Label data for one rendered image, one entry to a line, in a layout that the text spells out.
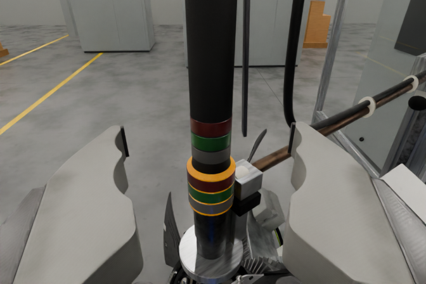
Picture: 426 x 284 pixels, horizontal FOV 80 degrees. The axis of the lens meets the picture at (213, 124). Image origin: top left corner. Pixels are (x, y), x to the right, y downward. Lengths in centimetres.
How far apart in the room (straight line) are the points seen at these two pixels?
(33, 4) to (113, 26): 688
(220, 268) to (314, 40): 829
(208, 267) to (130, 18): 722
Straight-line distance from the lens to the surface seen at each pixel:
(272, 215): 79
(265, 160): 28
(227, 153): 21
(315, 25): 837
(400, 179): 70
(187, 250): 31
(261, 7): 578
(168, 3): 1235
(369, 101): 46
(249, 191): 27
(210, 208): 23
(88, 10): 768
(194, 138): 20
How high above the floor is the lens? 172
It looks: 29 degrees down
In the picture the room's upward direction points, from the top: straight up
